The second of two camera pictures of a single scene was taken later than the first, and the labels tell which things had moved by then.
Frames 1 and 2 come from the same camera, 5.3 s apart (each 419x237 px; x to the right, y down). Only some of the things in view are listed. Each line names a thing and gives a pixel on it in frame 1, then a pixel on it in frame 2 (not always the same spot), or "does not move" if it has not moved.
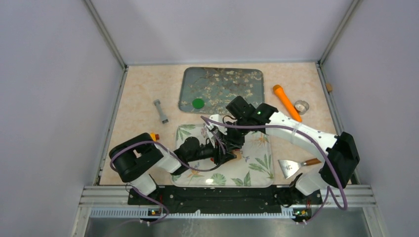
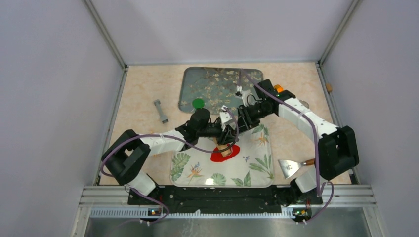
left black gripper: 218,155 to 228,135
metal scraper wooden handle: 289,167 does not move
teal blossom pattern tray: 216,86 does not move
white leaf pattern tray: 253,166 does not move
